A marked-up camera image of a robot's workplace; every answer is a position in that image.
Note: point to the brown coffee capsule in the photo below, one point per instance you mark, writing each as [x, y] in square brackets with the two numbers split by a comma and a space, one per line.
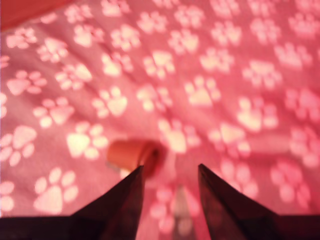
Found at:
[125, 155]

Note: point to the paw print cloth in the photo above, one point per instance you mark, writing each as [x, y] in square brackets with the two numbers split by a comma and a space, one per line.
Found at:
[175, 75]

